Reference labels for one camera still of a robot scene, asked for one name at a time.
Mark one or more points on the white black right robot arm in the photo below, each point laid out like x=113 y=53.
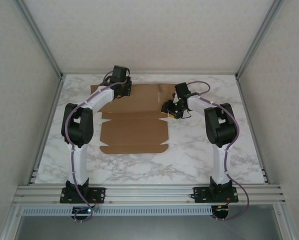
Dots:
x=219 y=162

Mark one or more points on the aluminium front rail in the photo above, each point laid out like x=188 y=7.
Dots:
x=149 y=195

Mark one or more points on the aluminium back rail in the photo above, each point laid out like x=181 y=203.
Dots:
x=149 y=73

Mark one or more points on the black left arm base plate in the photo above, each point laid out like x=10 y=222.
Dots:
x=97 y=191

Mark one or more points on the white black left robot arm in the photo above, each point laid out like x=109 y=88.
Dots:
x=82 y=162

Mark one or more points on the left controller board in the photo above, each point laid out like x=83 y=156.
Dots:
x=80 y=211

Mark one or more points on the right controller board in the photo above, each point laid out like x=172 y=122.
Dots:
x=222 y=211

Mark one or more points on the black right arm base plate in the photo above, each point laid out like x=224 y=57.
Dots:
x=199 y=195

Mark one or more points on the aluminium frame post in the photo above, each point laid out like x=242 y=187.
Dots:
x=257 y=40
x=41 y=40

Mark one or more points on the brown cardboard box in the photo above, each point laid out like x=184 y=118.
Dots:
x=134 y=130

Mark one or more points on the aluminium lower frame leg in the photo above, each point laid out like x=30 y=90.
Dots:
x=10 y=225
x=284 y=222

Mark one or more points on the controller board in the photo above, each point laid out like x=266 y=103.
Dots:
x=222 y=211
x=80 y=211

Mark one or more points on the aluminium side rail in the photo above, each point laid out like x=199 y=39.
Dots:
x=244 y=100
x=55 y=100

